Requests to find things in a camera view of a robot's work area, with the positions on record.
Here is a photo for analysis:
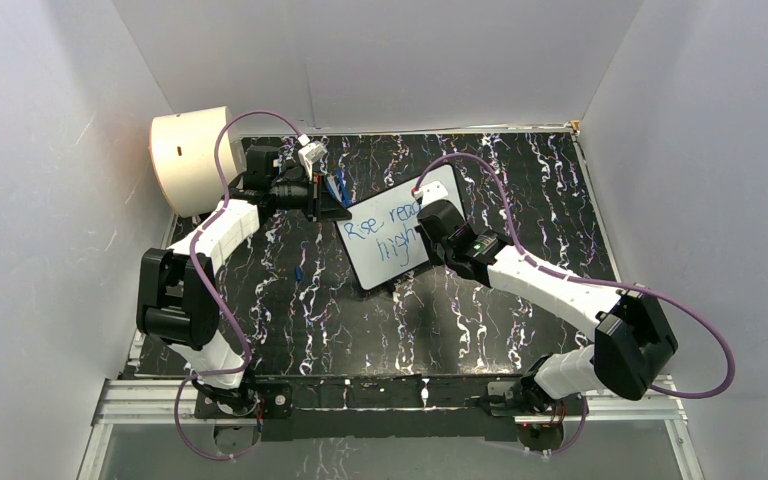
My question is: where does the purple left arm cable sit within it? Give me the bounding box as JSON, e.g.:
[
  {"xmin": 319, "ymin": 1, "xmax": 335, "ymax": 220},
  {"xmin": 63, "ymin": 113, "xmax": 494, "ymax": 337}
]
[{"xmin": 173, "ymin": 111, "xmax": 306, "ymax": 462}]

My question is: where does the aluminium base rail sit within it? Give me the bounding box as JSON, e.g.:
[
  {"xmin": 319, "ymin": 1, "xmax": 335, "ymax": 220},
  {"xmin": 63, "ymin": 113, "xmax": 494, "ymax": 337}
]
[{"xmin": 79, "ymin": 375, "xmax": 703, "ymax": 479}]

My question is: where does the cream cylindrical drum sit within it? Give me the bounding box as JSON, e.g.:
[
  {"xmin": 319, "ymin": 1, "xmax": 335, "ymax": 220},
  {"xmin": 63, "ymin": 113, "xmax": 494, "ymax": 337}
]
[{"xmin": 149, "ymin": 106, "xmax": 246, "ymax": 217}]

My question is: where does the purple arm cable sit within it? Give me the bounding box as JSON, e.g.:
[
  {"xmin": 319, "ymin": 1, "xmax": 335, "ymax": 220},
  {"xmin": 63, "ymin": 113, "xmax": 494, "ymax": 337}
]
[
  {"xmin": 173, "ymin": 111, "xmax": 306, "ymax": 462},
  {"xmin": 410, "ymin": 152, "xmax": 736, "ymax": 458}
]

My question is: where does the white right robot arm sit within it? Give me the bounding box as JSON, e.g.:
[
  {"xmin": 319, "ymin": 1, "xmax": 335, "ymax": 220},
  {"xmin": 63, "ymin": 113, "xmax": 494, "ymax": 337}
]
[{"xmin": 417, "ymin": 200, "xmax": 678, "ymax": 414}]

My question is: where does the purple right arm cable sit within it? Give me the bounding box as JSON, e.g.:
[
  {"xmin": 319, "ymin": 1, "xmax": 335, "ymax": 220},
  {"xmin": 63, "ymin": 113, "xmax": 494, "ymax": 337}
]
[{"xmin": 410, "ymin": 152, "xmax": 736, "ymax": 458}]

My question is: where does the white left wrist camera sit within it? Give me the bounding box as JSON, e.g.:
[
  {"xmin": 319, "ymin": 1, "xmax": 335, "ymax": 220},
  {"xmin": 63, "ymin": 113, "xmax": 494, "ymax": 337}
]
[{"xmin": 298, "ymin": 135, "xmax": 327, "ymax": 170}]

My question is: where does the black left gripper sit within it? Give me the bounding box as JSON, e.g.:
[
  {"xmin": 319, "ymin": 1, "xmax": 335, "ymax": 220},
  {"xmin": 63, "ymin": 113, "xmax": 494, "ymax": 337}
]
[{"xmin": 271, "ymin": 171, "xmax": 354, "ymax": 225}]

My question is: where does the black framed whiteboard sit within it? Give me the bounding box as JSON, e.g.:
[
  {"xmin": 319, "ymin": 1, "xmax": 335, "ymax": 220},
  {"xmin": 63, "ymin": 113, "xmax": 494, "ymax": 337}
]
[{"xmin": 336, "ymin": 177, "xmax": 429, "ymax": 290}]

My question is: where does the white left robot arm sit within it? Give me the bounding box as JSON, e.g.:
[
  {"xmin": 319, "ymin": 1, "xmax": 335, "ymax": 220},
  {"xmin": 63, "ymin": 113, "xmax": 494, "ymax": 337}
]
[{"xmin": 136, "ymin": 141, "xmax": 351, "ymax": 416}]

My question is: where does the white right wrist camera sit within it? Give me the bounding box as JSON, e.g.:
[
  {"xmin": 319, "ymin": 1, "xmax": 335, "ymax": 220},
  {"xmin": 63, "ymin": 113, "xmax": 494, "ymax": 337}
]
[{"xmin": 412, "ymin": 181, "xmax": 449, "ymax": 208}]

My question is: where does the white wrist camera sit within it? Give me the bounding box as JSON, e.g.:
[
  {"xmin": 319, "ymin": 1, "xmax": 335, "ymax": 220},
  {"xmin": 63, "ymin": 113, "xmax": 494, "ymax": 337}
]
[
  {"xmin": 412, "ymin": 181, "xmax": 449, "ymax": 208},
  {"xmin": 298, "ymin": 135, "xmax": 327, "ymax": 170}
]

